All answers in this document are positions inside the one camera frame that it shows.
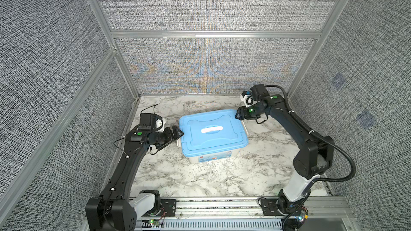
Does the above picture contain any blue plastic box lid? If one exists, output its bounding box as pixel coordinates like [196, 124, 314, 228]
[179, 109, 248, 163]

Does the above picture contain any white plastic storage box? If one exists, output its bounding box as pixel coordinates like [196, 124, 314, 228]
[178, 120, 248, 164]

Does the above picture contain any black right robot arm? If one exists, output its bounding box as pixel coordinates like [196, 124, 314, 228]
[235, 84, 334, 215]

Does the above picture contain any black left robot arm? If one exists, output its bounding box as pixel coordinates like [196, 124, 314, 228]
[85, 113, 184, 231]

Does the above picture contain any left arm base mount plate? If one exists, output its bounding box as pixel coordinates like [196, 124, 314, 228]
[160, 199, 177, 217]

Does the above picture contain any horizontal aluminium wall bar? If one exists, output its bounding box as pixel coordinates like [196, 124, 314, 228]
[110, 31, 322, 39]

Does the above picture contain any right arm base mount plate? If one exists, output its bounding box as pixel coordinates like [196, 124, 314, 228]
[258, 197, 281, 216]

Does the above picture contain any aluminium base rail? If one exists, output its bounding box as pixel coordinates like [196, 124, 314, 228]
[133, 196, 360, 231]

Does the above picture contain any left corner aluminium frame post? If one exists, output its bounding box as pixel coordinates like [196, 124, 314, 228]
[87, 0, 141, 99]

